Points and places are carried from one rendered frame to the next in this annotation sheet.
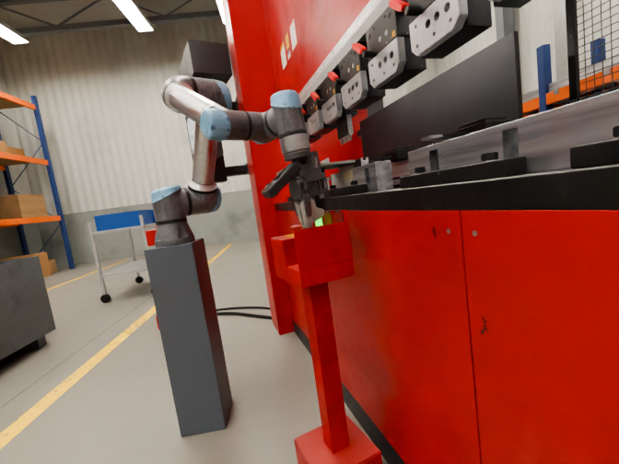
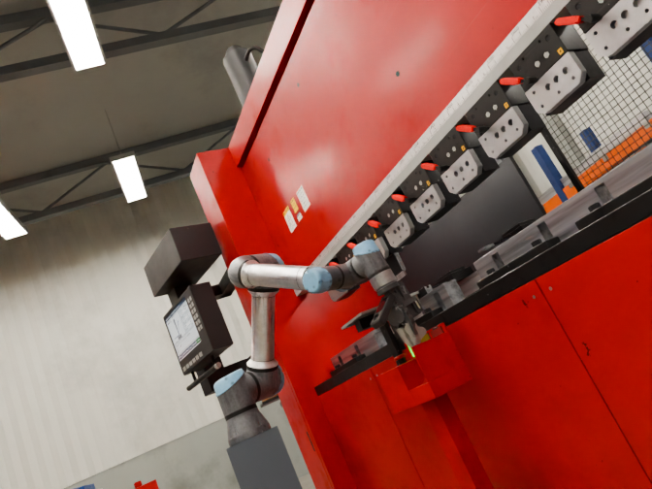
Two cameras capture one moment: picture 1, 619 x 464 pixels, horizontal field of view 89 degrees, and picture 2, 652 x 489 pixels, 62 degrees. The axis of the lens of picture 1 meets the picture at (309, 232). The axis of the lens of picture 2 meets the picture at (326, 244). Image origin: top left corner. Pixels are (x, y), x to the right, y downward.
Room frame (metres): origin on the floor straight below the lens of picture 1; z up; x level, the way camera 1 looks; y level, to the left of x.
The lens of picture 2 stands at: (-0.72, 0.49, 0.75)
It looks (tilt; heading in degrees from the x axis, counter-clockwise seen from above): 15 degrees up; 347
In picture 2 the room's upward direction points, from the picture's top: 25 degrees counter-clockwise
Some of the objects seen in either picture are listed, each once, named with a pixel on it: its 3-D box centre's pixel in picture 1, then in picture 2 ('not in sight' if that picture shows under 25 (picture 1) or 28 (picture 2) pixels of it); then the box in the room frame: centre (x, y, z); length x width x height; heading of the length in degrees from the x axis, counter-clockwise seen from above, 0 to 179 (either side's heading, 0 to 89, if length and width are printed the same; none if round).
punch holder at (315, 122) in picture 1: (321, 113); (357, 262); (1.49, -0.13, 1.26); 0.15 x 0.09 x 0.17; 17
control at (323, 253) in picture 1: (309, 245); (418, 368); (0.89, 0.01, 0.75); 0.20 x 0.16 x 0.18; 25
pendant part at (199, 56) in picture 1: (211, 121); (200, 311); (2.34, 0.59, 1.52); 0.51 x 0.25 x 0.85; 28
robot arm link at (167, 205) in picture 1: (169, 203); (235, 391); (1.27, 0.54, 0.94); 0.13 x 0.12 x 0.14; 130
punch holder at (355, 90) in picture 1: (360, 78); (401, 219); (1.10, -0.24, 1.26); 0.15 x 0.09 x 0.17; 17
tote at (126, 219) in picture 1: (125, 220); not in sight; (3.86, 2.21, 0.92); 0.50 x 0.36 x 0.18; 94
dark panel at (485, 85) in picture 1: (416, 135); (456, 260); (1.65, -0.61, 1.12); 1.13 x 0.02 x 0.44; 17
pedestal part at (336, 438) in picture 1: (325, 362); (476, 487); (0.89, 0.01, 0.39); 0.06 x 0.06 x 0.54; 25
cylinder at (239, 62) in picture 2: not in sight; (257, 74); (1.82, -0.17, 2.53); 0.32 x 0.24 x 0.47; 17
